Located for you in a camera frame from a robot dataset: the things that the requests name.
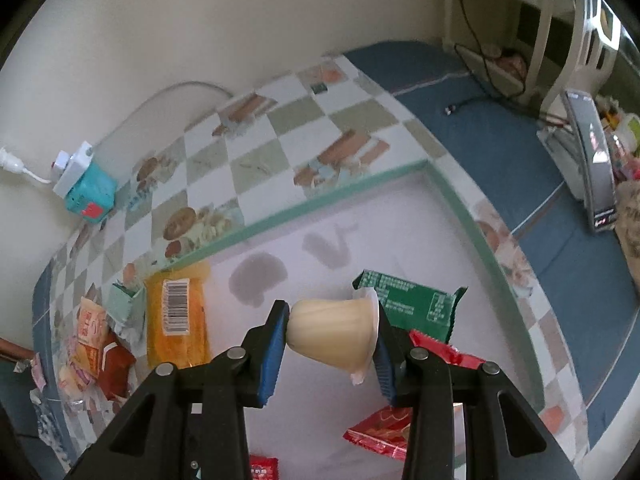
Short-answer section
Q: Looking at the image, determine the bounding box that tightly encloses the bread bun in clear packet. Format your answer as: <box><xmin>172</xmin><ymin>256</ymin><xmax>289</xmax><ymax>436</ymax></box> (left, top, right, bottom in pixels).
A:
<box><xmin>56</xmin><ymin>362</ymin><xmax>93</xmax><ymax>406</ymax></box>

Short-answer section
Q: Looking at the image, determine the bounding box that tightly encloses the black cable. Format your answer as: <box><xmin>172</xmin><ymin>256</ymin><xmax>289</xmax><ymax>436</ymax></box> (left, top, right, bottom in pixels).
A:
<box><xmin>444</xmin><ymin>40</ymin><xmax>541</xmax><ymax>120</ymax></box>

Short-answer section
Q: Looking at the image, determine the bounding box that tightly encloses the white plastic chair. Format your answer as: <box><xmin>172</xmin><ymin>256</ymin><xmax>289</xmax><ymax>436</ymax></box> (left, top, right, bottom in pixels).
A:
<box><xmin>520</xmin><ymin>0</ymin><xmax>623</xmax><ymax>111</ymax></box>

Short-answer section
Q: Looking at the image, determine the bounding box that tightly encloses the small red snack packet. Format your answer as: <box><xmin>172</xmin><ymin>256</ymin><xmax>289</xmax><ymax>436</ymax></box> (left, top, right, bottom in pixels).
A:
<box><xmin>248</xmin><ymin>454</ymin><xmax>280</xmax><ymax>480</ymax></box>

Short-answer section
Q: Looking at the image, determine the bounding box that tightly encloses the grey black curved device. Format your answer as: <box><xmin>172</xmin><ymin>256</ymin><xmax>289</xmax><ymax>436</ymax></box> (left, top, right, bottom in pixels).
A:
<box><xmin>537</xmin><ymin>89</ymin><xmax>621</xmax><ymax>233</ymax></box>

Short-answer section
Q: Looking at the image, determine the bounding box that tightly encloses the checkered printed tablecloth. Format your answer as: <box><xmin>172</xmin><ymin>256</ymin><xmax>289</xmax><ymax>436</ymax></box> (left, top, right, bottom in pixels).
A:
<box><xmin>30</xmin><ymin>40</ymin><xmax>640</xmax><ymax>480</ymax></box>

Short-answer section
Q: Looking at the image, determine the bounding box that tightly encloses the red brown snack packet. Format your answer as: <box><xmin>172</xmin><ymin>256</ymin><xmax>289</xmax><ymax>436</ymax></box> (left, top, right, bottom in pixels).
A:
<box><xmin>97</xmin><ymin>337</ymin><xmax>138</xmax><ymax>401</ymax></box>

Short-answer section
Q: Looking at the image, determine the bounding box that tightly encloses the white power cable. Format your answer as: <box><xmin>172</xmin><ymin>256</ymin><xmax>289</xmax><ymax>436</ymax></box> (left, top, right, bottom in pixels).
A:
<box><xmin>0</xmin><ymin>146</ymin><xmax>55</xmax><ymax>186</ymax></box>

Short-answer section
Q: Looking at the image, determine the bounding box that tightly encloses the beige bag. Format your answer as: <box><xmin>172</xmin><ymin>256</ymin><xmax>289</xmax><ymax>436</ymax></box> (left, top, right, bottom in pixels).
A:
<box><xmin>612</xmin><ymin>180</ymin><xmax>640</xmax><ymax>286</ymax></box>

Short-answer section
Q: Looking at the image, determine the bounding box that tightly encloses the teal toy box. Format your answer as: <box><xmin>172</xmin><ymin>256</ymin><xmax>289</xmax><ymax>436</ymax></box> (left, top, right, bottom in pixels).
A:
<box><xmin>64</xmin><ymin>162</ymin><xmax>118</xmax><ymax>225</ymax></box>

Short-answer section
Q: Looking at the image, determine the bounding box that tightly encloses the grey white cable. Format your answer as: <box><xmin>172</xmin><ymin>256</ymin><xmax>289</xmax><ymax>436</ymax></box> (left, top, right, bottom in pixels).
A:
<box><xmin>92</xmin><ymin>81</ymin><xmax>235</xmax><ymax>153</ymax></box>

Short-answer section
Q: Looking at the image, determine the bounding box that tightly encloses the dark green snack packet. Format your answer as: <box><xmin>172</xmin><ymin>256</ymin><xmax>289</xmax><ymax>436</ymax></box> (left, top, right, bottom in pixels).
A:
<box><xmin>351</xmin><ymin>269</ymin><xmax>468</xmax><ymax>343</ymax></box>

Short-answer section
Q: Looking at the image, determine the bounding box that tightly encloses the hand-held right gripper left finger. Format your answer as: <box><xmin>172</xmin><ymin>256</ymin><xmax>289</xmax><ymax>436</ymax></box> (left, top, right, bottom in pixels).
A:
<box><xmin>65</xmin><ymin>300</ymin><xmax>292</xmax><ymax>480</ymax></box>

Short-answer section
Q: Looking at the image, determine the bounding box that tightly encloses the yellow orange snack packet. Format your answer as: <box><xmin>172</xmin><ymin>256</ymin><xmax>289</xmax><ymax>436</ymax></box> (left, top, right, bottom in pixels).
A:
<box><xmin>144</xmin><ymin>262</ymin><xmax>213</xmax><ymax>368</ymax></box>

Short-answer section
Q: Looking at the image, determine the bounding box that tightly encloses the teal rimmed white tray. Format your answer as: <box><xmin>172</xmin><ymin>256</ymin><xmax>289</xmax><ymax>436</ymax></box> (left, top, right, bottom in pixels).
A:
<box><xmin>142</xmin><ymin>159</ymin><xmax>546</xmax><ymax>480</ymax></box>

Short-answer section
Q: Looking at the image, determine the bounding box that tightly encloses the cream pudding cup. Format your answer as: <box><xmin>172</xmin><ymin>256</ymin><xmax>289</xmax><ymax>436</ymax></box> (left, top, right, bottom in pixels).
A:
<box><xmin>285</xmin><ymin>287</ymin><xmax>383</xmax><ymax>386</ymax></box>

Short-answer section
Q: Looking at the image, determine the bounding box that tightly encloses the light green snack packet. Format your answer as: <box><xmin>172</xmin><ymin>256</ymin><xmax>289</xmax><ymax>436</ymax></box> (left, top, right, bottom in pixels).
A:
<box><xmin>109</xmin><ymin>280</ymin><xmax>151</xmax><ymax>346</ymax></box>

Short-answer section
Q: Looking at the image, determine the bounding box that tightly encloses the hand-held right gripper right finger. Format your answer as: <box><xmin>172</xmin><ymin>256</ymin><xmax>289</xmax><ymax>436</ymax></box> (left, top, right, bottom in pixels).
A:
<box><xmin>372</xmin><ymin>310</ymin><xmax>581</xmax><ymax>480</ymax></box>

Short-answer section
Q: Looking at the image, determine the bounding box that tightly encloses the orange pink snack packet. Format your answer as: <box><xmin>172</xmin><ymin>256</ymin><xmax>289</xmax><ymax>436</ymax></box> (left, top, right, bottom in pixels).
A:
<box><xmin>75</xmin><ymin>296</ymin><xmax>113</xmax><ymax>348</ymax></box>

